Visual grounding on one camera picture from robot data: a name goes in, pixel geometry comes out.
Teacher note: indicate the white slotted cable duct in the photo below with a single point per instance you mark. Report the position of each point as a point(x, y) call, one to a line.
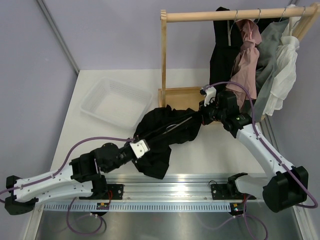
point(142, 207)

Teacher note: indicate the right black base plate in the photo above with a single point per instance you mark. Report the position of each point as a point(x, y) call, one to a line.
point(221, 192)

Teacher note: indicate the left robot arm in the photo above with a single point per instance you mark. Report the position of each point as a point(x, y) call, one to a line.
point(83, 177)

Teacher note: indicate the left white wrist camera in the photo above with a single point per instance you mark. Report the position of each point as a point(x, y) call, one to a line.
point(139, 144)

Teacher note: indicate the aluminium mounting rail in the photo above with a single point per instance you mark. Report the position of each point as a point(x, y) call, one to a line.
point(175, 186)

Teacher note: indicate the white plastic basket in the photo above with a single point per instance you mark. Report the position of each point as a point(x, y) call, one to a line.
point(116, 102)

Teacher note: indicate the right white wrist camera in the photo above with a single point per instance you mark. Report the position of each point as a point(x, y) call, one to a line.
point(209, 93)

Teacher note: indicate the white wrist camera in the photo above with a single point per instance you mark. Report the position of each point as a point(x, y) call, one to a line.
point(139, 144)
point(209, 93)

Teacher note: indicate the pink hanging garment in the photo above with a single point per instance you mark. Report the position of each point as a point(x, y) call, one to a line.
point(243, 80)

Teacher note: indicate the wooden clothes rack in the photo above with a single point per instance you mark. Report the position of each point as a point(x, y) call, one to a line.
point(311, 13)

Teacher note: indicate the black pleated skirt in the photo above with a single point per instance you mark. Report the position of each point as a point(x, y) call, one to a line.
point(155, 163)

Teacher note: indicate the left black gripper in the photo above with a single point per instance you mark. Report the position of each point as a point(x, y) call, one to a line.
point(135, 161)

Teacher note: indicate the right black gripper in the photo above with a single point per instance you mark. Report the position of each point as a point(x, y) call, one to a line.
point(203, 112)

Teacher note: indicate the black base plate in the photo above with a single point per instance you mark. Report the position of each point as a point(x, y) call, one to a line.
point(221, 192)
point(115, 191)

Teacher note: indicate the grey hanging garment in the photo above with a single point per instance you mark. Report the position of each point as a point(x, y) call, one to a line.
point(267, 63)

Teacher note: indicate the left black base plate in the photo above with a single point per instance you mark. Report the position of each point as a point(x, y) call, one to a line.
point(115, 191)

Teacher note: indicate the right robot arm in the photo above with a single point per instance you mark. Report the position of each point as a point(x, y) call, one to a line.
point(285, 185)

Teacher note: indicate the black hanging garment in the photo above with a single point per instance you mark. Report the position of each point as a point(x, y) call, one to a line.
point(228, 42)

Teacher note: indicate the white hanging garment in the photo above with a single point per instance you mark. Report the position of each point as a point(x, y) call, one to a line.
point(285, 73)

